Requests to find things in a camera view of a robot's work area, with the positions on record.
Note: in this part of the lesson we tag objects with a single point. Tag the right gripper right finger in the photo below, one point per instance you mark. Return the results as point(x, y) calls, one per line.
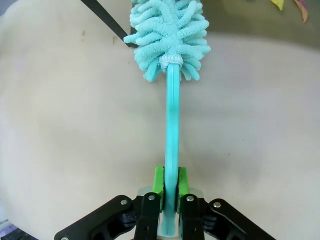
point(190, 212)

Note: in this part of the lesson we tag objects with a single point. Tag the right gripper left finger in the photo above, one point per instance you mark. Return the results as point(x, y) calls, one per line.
point(147, 212)

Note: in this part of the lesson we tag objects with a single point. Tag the teal microfibre duster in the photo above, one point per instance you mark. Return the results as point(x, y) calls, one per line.
point(172, 112)

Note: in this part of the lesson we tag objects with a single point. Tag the black-framed wooden two-tier shelf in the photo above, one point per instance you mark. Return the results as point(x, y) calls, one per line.
point(107, 20)

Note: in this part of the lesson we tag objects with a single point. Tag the yellow and red paper scrap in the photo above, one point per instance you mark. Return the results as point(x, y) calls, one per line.
point(278, 3)

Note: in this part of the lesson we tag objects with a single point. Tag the pink curved paper scrap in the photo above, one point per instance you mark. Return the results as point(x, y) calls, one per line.
point(302, 10)

